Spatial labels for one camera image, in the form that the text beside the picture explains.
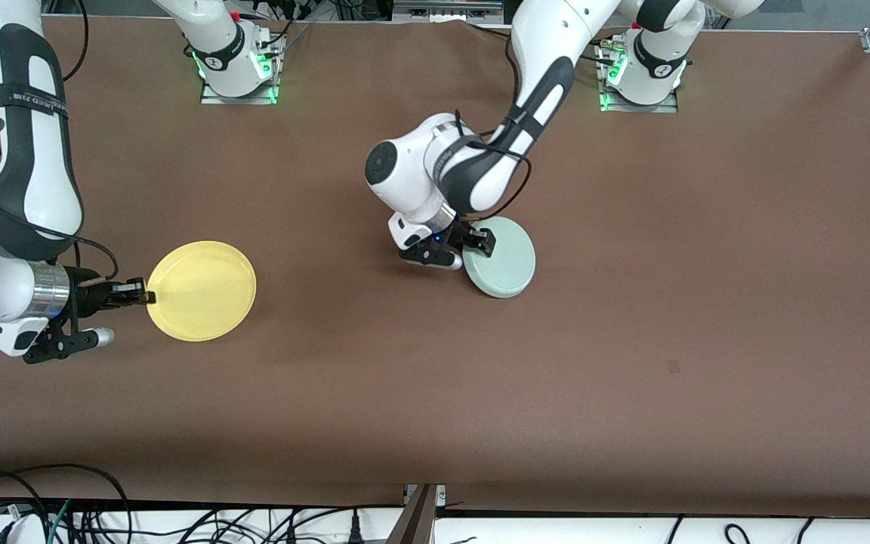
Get pale green plate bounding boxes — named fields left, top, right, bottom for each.
left=462, top=216, right=536, bottom=299

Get yellow plate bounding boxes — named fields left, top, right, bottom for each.
left=146, top=240, right=258, bottom=343

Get brown table cover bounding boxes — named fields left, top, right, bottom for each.
left=0, top=15, right=870, bottom=519

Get aluminium profile beam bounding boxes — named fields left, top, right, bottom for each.
left=385, top=484, right=448, bottom=544

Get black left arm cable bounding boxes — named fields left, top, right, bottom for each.
left=450, top=108, right=534, bottom=221

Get long black looping cable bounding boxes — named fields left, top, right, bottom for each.
left=0, top=462, right=133, bottom=544

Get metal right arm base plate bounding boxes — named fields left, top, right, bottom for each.
left=200, top=32, right=280, bottom=106

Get grey metal rail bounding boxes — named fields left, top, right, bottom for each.
left=393, top=0, right=504, bottom=24

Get green cable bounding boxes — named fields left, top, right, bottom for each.
left=45, top=499, right=75, bottom=544

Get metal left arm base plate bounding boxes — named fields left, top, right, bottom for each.
left=598, top=38, right=680, bottom=115

